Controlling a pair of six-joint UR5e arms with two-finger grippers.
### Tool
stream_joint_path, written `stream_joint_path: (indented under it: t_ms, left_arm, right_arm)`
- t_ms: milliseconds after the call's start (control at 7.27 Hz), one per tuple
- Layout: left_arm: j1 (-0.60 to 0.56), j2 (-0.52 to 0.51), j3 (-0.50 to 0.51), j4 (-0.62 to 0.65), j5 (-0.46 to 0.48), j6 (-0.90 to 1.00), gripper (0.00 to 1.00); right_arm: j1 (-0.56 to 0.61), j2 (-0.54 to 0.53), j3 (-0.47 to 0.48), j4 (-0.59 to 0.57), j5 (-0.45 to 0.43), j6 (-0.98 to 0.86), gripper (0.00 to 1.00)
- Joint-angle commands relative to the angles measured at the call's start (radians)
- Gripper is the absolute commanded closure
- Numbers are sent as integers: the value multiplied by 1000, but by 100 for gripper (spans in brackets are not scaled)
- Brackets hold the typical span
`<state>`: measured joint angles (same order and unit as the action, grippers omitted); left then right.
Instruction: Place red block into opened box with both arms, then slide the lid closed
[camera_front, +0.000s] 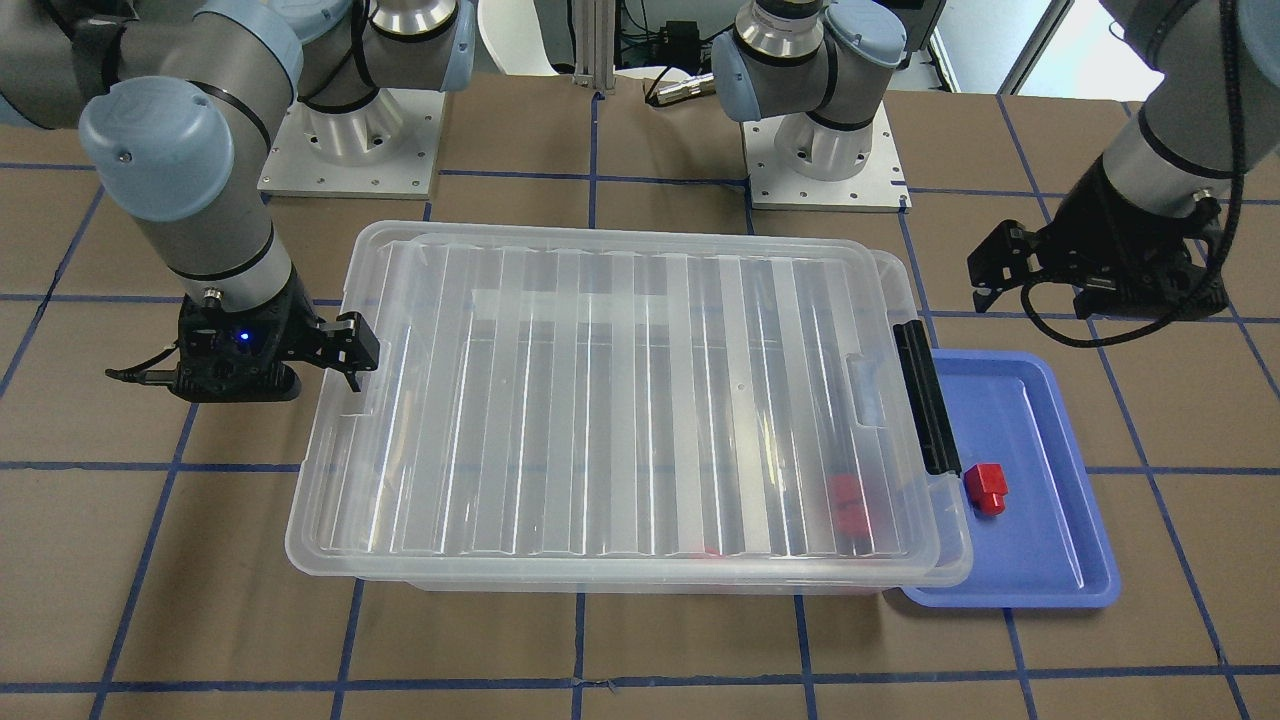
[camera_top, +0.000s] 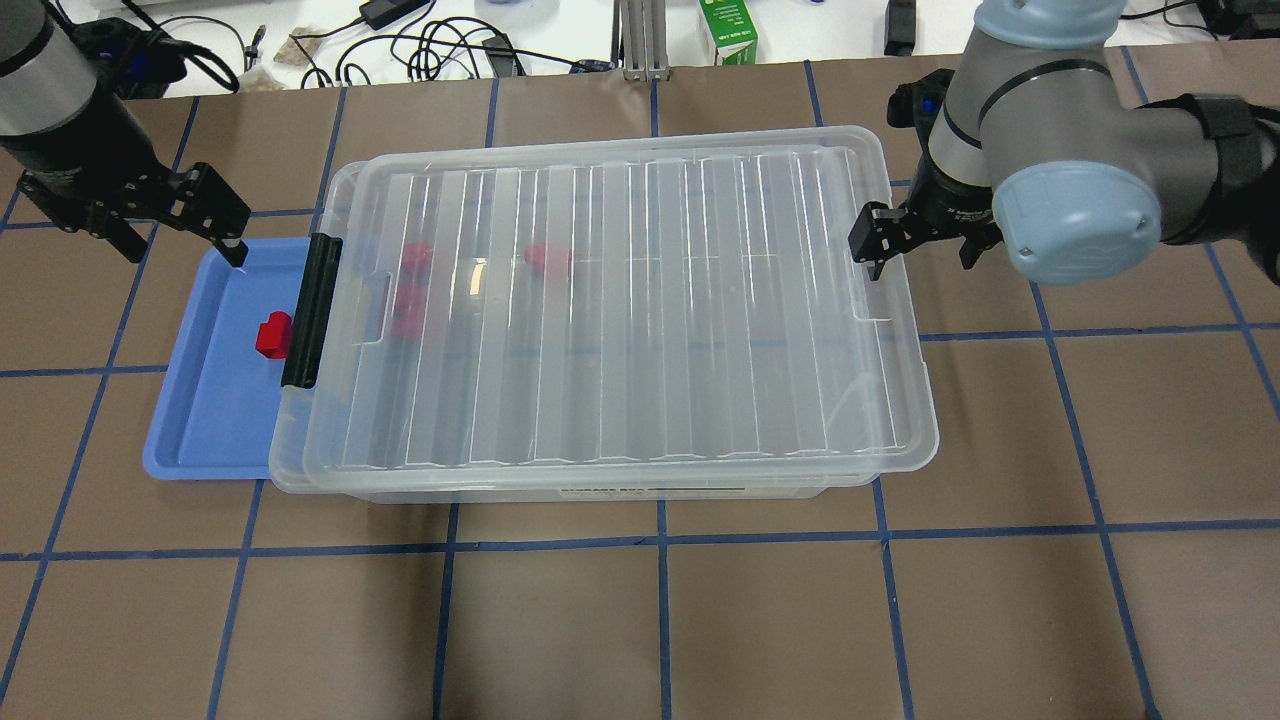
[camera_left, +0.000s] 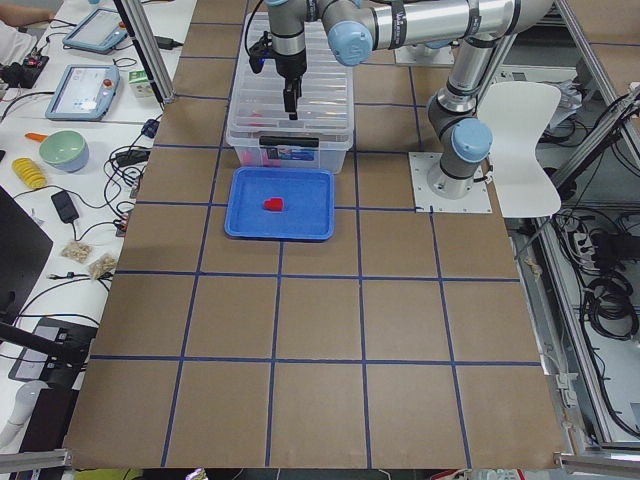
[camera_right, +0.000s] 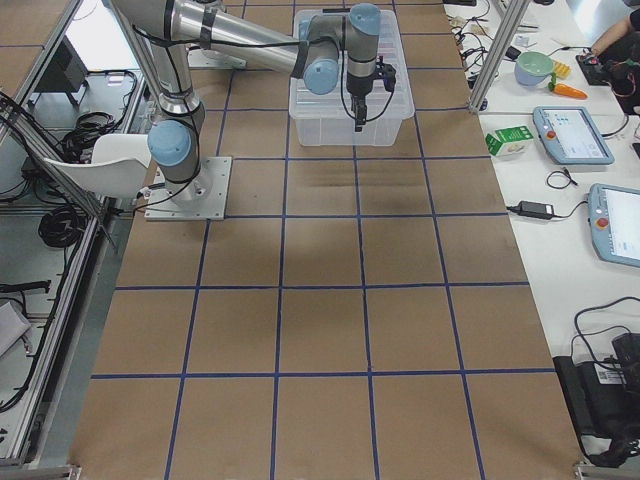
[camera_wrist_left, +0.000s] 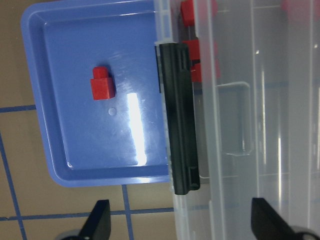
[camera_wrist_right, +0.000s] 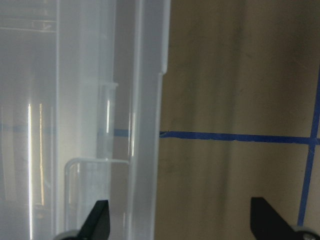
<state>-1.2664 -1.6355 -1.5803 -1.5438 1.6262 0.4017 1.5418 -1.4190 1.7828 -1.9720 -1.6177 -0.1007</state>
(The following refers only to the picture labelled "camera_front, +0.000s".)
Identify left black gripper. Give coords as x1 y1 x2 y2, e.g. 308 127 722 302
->
966 160 1229 322

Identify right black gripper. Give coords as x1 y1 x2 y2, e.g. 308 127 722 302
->
172 270 380 404

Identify clear plastic box lid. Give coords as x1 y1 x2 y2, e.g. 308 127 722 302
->
285 220 973 588

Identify red block from tray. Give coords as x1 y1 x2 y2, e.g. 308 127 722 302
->
963 462 1009 518

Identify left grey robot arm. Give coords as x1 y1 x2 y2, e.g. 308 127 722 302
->
710 1 1277 328

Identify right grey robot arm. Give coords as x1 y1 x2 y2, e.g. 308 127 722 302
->
1 1 477 404

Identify clear plastic storage box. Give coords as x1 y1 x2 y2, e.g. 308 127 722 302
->
340 220 973 600

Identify red block middle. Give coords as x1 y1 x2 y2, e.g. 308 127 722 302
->
826 473 865 514

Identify blue plastic tray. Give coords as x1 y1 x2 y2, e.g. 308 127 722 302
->
905 348 1123 610

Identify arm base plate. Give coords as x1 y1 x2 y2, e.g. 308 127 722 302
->
741 105 913 213
257 88 449 201

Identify black box latch handle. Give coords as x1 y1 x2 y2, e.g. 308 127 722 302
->
891 319 963 477

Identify aluminium frame post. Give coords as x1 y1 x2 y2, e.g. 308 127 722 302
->
570 0 618 96

